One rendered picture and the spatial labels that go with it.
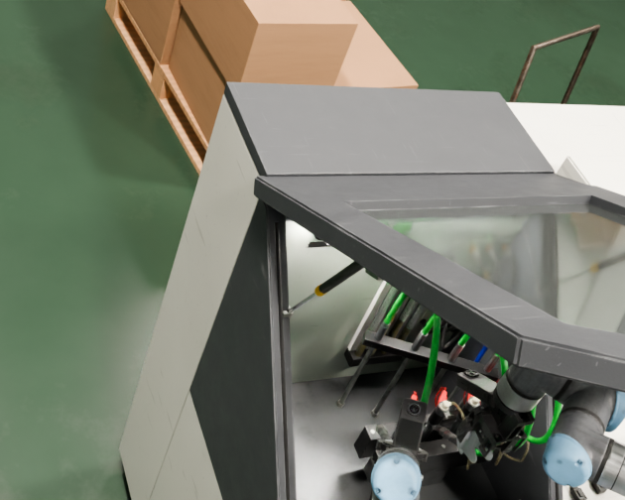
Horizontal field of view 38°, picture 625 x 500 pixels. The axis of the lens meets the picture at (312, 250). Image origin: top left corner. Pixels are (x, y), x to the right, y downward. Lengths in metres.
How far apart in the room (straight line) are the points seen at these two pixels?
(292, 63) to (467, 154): 1.70
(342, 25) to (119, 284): 1.30
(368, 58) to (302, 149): 2.35
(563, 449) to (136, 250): 2.41
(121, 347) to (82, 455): 0.45
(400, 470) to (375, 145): 0.74
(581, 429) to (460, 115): 0.87
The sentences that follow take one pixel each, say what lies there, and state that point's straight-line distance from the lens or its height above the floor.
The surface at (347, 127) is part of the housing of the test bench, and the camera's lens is 1.92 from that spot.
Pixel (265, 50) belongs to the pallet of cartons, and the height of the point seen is 0.74.
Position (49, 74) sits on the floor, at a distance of 4.34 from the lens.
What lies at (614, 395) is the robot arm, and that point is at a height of 1.56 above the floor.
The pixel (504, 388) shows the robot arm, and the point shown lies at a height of 1.46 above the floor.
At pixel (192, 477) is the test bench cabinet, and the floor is 0.65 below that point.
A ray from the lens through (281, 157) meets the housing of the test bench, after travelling 1.78.
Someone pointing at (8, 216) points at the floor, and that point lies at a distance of 3.64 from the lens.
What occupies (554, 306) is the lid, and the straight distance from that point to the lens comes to 1.26.
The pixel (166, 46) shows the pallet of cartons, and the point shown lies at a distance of 4.21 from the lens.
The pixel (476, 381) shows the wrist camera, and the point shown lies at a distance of 1.73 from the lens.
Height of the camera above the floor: 2.59
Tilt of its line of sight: 42 degrees down
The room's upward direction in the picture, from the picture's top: 24 degrees clockwise
